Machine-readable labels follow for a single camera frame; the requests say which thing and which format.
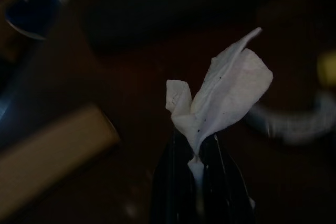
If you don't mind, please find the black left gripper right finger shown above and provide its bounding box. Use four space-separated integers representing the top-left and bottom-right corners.
198 135 256 224

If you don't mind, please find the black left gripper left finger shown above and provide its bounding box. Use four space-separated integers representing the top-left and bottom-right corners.
152 129 201 224

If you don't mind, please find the white tissue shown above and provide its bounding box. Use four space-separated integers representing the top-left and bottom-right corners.
165 27 274 190

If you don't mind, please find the white round rim object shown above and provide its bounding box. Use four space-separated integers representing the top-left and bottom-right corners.
245 94 336 147

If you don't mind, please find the tan cardboard box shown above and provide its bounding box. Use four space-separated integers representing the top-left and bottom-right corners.
0 103 121 221

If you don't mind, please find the yellow object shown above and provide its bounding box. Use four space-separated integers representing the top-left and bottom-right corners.
317 50 336 86

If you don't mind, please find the blue round container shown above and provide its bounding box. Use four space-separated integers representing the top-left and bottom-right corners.
5 0 62 41

